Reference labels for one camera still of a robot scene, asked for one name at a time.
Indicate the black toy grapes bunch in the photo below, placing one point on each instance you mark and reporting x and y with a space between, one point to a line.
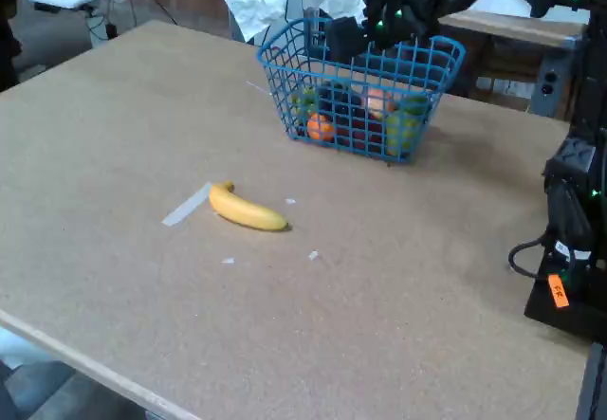
339 100

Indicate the red orange toy peach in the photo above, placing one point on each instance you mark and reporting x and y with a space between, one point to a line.
377 102

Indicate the small green toy fruit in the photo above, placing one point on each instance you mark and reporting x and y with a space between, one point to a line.
417 104
306 100

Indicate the toy orange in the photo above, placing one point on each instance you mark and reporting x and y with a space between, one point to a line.
320 128

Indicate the red toy pomegranate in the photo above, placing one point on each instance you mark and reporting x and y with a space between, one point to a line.
370 131

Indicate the thin white tape line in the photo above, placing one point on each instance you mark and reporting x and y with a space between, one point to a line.
258 88

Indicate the large green toy apple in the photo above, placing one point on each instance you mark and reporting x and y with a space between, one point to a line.
400 131

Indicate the wooden workbench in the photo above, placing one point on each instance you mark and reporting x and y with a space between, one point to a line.
502 26

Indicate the yellow toy banana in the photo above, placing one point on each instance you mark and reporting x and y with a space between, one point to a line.
246 213

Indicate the long white tape strip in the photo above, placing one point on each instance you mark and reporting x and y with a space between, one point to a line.
185 206

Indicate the orange label tag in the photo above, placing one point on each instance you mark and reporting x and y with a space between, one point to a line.
558 292

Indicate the black bulky object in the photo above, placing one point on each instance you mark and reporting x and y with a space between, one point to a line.
7 36

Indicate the dark metal frame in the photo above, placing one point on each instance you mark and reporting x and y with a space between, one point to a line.
595 391

